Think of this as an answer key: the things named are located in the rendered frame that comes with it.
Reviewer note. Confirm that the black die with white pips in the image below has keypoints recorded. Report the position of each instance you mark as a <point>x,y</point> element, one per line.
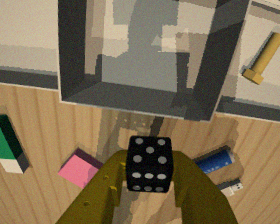
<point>149,164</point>

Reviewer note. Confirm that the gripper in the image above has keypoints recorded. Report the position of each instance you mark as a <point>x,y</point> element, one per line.
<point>200,200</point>

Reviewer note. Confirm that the beige usb stick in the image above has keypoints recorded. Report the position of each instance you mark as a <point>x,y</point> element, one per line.
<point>229,188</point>

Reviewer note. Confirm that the blue battery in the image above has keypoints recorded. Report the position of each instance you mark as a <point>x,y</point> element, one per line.
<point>216,161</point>

